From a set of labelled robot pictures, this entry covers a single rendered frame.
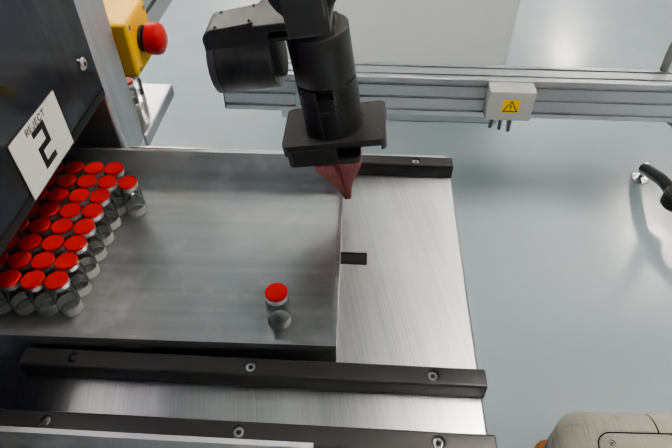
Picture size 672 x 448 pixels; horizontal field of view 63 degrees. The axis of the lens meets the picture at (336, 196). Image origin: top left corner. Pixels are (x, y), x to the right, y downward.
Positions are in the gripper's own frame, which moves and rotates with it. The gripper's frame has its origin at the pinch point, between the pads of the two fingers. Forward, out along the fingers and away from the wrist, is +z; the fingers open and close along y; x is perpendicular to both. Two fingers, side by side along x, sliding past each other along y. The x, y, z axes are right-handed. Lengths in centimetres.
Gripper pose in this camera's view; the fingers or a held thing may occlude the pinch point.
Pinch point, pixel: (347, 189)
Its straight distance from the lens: 61.4
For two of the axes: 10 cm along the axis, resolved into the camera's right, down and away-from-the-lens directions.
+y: -9.9, 0.7, 1.4
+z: 1.5, 7.2, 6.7
